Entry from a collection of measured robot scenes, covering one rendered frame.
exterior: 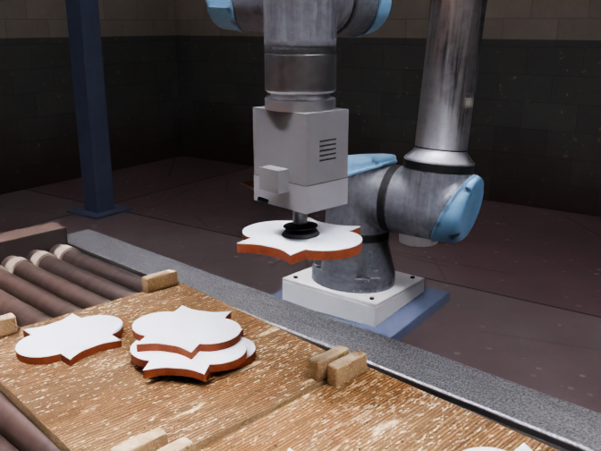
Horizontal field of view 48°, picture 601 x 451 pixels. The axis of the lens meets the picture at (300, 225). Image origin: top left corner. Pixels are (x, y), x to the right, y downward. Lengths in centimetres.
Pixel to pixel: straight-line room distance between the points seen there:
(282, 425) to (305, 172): 28
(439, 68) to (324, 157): 44
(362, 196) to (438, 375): 36
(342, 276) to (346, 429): 46
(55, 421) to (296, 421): 27
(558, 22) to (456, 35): 430
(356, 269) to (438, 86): 33
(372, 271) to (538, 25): 436
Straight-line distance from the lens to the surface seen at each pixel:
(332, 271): 118
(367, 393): 83
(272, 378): 86
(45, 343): 98
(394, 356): 97
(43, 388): 89
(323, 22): 70
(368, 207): 114
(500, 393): 91
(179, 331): 91
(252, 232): 78
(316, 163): 70
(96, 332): 99
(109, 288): 123
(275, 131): 72
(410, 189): 111
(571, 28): 537
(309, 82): 70
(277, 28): 70
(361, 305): 115
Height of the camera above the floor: 135
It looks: 16 degrees down
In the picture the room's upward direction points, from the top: straight up
